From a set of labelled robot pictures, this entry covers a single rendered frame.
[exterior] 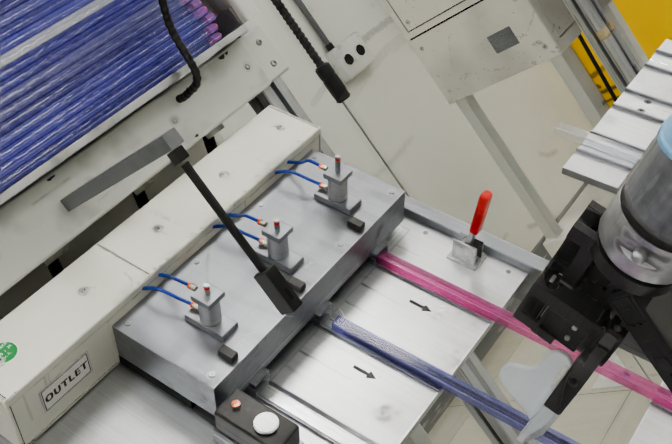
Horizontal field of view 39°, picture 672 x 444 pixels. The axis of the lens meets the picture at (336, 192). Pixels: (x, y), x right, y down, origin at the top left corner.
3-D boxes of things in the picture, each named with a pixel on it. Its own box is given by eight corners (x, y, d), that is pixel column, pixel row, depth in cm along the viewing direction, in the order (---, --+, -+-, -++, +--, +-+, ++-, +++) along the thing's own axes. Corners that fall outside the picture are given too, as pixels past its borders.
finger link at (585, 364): (546, 392, 81) (605, 311, 79) (564, 404, 81) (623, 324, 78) (538, 408, 77) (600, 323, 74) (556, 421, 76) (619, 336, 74)
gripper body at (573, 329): (548, 268, 84) (604, 183, 75) (632, 326, 82) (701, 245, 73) (507, 322, 80) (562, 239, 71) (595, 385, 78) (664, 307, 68)
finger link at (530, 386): (474, 406, 83) (533, 322, 81) (532, 448, 82) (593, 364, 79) (467, 416, 80) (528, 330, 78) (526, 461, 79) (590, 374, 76)
